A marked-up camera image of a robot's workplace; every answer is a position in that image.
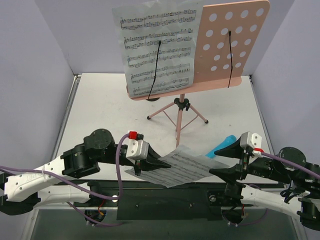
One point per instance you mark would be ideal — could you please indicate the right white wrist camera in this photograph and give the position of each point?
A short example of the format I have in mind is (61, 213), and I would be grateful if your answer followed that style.
(252, 144)

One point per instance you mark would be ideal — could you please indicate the pink music stand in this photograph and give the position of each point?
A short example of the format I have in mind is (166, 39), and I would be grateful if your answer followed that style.
(226, 36)

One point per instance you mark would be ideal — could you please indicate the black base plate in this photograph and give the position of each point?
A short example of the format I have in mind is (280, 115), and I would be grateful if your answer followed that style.
(147, 201)

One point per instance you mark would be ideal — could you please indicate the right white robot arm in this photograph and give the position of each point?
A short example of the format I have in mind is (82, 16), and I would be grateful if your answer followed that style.
(285, 183)

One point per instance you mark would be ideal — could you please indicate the aluminium rail frame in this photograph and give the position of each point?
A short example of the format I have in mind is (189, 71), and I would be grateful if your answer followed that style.
(273, 104)

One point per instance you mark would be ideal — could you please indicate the sheet music page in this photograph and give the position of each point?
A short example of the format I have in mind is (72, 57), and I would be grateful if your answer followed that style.
(186, 167)
(157, 41)

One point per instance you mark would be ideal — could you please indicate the blue plastic tube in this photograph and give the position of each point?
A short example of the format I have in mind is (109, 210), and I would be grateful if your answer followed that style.
(225, 143)

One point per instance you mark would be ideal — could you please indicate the black microphone stand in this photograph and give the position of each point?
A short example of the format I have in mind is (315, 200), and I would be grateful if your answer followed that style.
(152, 99)

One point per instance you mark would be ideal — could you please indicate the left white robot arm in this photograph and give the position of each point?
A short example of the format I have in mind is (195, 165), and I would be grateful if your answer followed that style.
(53, 182)

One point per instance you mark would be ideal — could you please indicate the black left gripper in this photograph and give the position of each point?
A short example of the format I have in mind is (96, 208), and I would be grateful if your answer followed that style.
(137, 165)

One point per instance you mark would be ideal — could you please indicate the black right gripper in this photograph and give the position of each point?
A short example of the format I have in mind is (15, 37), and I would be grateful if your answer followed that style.
(240, 163)

